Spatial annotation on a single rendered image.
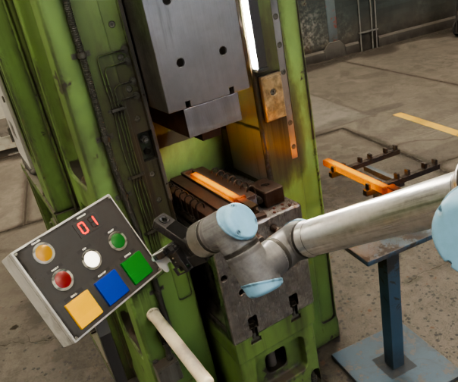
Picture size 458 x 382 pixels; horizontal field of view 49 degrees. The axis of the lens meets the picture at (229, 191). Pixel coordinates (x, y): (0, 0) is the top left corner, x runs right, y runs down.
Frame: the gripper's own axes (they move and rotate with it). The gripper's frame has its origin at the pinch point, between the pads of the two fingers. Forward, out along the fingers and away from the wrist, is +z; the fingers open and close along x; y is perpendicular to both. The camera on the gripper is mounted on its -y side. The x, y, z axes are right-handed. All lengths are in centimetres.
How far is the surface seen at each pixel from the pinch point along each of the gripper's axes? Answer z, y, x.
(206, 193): 22, -4, 49
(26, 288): 15.5, -12.1, -26.9
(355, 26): 241, -64, 731
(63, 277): 10.6, -9.1, -19.7
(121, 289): 10.3, 2.8, -8.1
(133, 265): 10.3, -0.4, -0.9
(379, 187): -29, 26, 68
